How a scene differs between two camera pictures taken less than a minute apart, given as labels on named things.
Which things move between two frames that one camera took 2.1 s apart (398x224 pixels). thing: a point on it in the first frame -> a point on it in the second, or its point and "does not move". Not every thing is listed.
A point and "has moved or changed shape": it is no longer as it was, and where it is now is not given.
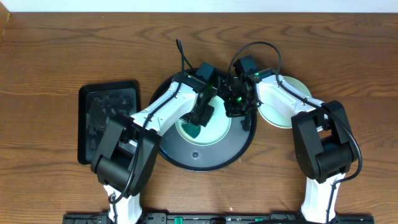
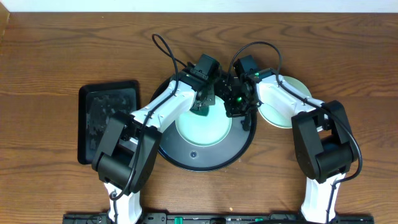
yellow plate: [302, 88] does not move
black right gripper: [233, 112] does not move
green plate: [276, 119] does not move
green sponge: [191, 129] has moved or changed shape
